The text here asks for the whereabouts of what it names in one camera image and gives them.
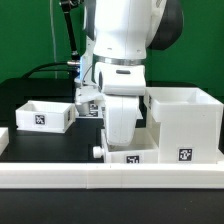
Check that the white left barrier rail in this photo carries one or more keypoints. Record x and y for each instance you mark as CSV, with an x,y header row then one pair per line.
x,y
4,138

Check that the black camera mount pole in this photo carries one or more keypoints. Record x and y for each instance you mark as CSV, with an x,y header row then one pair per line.
x,y
67,6

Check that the white drawer cabinet frame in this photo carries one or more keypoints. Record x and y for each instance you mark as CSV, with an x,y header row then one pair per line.
x,y
185,124

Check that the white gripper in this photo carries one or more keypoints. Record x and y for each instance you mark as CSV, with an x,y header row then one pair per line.
x,y
117,88

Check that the white drawer box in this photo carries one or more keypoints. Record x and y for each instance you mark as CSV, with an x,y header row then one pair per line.
x,y
43,116
142,149

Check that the white barrier rail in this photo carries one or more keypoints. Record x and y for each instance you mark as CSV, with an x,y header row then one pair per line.
x,y
120,176
4,138

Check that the white front barrier rail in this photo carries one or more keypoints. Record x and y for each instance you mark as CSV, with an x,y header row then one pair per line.
x,y
120,176

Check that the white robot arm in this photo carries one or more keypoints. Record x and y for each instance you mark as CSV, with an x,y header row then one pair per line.
x,y
121,31

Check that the white front drawer box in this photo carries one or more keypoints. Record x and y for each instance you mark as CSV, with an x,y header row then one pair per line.
x,y
142,149

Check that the white marker tag sheet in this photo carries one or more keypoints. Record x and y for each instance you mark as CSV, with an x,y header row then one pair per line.
x,y
95,112

